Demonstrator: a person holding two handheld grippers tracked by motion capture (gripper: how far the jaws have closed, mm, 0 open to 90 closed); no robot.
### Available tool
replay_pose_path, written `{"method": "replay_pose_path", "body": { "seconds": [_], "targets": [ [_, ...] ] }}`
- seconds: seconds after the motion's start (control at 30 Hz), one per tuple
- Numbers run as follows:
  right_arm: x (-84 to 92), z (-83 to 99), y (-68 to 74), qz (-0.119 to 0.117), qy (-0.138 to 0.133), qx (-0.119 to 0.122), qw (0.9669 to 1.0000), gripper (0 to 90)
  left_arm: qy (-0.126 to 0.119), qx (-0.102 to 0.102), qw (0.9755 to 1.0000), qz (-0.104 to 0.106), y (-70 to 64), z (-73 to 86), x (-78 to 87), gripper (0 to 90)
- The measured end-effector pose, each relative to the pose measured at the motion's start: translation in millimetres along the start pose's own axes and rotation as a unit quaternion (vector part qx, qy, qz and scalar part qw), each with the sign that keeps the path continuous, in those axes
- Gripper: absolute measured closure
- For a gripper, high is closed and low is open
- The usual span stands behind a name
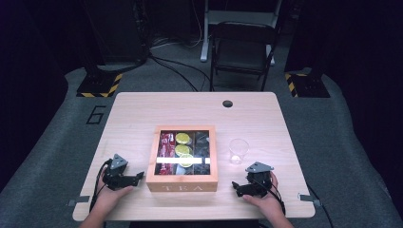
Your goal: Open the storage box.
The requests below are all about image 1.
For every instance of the black stand striped base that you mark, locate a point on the black stand striped base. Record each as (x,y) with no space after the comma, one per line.
(309,87)
(98,87)

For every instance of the black equipment cabinet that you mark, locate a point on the black equipment cabinet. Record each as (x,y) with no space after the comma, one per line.
(117,31)

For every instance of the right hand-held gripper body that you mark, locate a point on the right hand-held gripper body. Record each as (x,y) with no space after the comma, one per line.
(259,180)

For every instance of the black folding chair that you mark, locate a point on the black folding chair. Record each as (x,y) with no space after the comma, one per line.
(242,47)

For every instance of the clear plastic cup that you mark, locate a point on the clear plastic cup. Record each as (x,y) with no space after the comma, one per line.
(239,152)

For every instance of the wooden tea box glass lid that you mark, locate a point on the wooden tea box glass lid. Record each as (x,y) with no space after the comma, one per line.
(182,183)

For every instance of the person's right hand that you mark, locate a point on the person's right hand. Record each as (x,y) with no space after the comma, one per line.
(267,204)

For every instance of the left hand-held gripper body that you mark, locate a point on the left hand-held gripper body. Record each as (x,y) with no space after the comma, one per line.
(115,179)

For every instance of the pile of red stick packets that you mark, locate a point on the pile of red stick packets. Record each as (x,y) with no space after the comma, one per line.
(166,145)

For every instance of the person's left hand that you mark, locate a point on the person's left hand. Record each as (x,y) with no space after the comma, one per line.
(106,198)

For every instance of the yellow lid white capsule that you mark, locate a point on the yellow lid white capsule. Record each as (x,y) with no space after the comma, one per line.
(187,158)
(182,150)
(182,138)

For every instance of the grey tape strip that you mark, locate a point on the grey tape strip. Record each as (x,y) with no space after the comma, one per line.
(79,200)
(309,199)

